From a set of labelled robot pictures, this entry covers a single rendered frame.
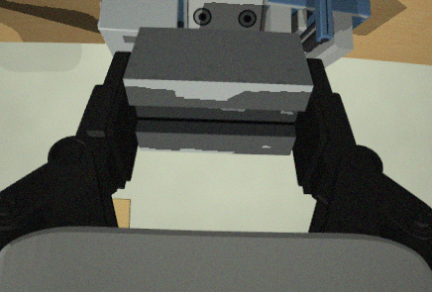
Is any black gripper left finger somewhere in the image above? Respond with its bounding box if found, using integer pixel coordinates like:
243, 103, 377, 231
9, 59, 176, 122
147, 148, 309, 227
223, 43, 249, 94
0, 51, 139, 251

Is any dark grey slotted block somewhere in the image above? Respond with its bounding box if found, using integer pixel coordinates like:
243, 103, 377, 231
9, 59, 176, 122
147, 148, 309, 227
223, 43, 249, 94
123, 27, 314, 155

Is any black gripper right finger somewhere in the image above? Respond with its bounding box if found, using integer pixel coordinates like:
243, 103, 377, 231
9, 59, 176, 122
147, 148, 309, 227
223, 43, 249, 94
292, 58, 432, 270

